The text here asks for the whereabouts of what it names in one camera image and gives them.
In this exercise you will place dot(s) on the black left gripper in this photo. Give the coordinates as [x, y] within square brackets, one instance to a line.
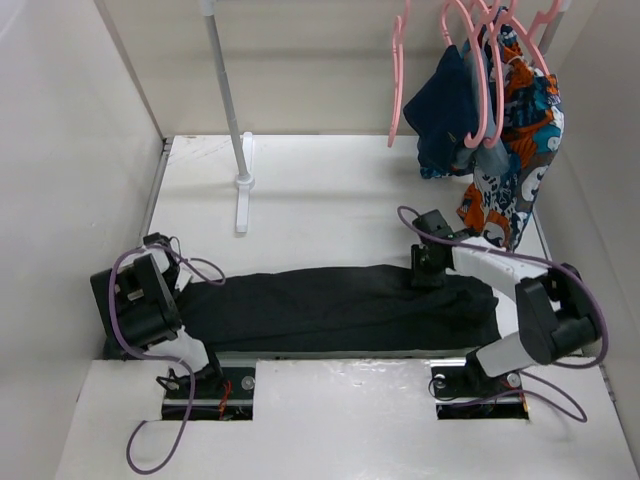
[177, 295]

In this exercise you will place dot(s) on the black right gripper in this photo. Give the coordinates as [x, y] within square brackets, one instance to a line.
[418, 276]

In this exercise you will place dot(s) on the black trousers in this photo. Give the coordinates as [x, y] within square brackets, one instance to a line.
[339, 309]

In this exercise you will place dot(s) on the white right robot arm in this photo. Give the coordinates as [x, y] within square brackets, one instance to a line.
[557, 314]

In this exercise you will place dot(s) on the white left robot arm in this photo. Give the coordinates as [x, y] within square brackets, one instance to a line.
[147, 286]

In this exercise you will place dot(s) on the empty pink hanger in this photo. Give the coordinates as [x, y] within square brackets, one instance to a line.
[397, 51]

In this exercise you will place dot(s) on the pink hanger with navy garment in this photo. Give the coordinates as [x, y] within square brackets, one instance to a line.
[474, 18]

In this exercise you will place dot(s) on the pink hanger with patterned garment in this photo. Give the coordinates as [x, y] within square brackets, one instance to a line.
[537, 36]

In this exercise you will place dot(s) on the white rack left foot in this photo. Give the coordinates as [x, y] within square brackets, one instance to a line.
[244, 200]

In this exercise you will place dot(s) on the navy blue hanging garment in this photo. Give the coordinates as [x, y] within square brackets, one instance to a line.
[442, 113]

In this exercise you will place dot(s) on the patterned orange teal garment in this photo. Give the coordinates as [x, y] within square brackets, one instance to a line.
[506, 179]

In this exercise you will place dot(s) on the silver rack right pole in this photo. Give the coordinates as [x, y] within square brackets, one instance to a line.
[550, 20]

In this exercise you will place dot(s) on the silver rack pole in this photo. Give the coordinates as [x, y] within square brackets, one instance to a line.
[550, 20]
[208, 12]

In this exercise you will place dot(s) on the silver rack left pole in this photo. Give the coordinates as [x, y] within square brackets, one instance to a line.
[208, 12]

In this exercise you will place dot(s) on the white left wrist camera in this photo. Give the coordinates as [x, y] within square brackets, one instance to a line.
[185, 276]

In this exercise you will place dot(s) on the metal rail strip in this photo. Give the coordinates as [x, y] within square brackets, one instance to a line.
[334, 355]

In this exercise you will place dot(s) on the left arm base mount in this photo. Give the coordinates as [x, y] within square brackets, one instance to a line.
[225, 397]

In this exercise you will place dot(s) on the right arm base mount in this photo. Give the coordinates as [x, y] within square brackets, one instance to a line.
[462, 395]

